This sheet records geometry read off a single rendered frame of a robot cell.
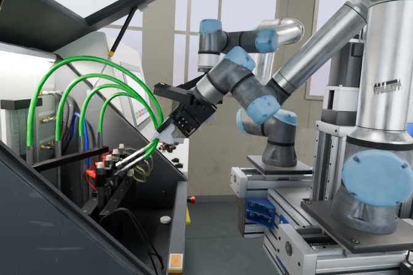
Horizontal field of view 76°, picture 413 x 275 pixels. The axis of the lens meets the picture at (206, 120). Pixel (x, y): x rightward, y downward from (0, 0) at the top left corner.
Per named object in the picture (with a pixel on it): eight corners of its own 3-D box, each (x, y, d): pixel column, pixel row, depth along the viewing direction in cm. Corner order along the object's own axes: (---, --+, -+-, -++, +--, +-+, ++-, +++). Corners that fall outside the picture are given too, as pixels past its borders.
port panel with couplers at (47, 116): (47, 163, 95) (44, 76, 91) (37, 163, 95) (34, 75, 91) (64, 153, 108) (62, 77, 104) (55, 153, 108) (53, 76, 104)
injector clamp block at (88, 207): (112, 263, 78) (112, 213, 76) (77, 262, 77) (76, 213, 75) (136, 208, 111) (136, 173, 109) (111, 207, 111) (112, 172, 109)
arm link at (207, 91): (203, 77, 66) (208, 70, 74) (191, 88, 68) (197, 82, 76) (224, 97, 67) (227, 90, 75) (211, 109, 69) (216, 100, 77)
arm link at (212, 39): (228, 22, 88) (214, 16, 81) (226, 56, 89) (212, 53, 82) (209, 24, 92) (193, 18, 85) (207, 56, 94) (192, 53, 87)
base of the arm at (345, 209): (365, 204, 78) (369, 172, 77) (412, 232, 63) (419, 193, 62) (318, 205, 75) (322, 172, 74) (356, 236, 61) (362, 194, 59)
